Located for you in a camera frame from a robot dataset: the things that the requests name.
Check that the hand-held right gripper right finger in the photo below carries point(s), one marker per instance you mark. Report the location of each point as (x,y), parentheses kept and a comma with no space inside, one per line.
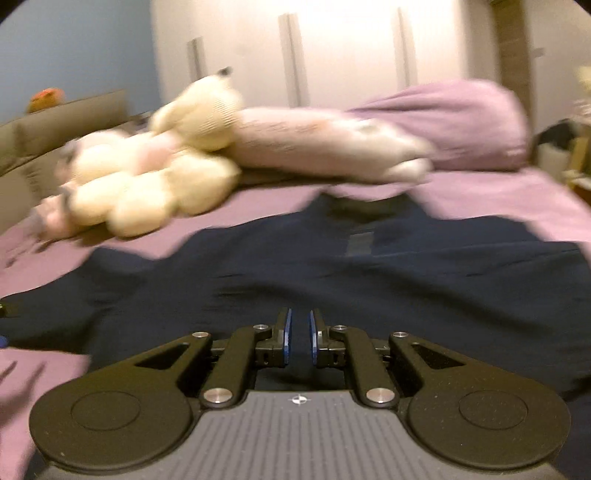
(314,339)

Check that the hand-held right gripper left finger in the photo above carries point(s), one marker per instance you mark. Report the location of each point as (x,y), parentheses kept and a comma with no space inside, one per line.
(287,339)

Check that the navy blue shirt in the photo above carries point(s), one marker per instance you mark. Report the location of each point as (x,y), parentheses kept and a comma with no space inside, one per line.
(415,286)

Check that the long pink plush pillow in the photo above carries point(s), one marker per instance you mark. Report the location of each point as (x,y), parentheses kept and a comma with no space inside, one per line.
(314,138)

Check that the cream and pink plush toy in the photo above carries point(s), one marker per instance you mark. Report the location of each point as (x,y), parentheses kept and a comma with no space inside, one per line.
(143,189)

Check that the purple bed sheet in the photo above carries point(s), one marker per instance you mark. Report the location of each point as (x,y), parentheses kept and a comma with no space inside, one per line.
(489,198)

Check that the purple pillow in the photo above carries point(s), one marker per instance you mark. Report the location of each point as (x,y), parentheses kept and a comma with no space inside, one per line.
(452,120)

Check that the white wardrobe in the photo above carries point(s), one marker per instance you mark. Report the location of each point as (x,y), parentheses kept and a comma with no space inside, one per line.
(351,46)

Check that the olive green sofa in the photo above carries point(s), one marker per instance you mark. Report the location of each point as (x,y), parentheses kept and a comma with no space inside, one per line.
(51,134)

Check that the black bag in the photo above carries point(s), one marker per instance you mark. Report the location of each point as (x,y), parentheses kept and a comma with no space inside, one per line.
(556,134)

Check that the yellow side shelf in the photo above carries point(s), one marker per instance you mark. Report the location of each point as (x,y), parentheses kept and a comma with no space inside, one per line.
(581,161)

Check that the orange plush toy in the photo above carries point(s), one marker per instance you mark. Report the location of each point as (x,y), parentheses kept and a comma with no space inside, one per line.
(45,100)

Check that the cream wrapped bouquet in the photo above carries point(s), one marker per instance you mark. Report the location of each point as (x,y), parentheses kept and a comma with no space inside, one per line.
(584,78)

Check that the brown wooden wall panel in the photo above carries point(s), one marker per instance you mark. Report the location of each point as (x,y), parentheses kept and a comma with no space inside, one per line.
(512,60)

